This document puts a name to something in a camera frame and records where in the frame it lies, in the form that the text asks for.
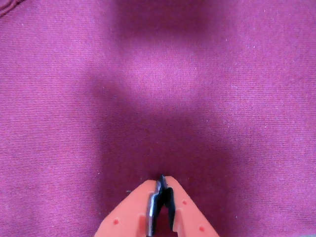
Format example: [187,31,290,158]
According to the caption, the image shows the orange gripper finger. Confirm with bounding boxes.
[94,174,164,237]
[159,174,219,237]

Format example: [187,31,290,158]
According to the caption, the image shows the dark red cloth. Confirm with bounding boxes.
[0,0,316,237]

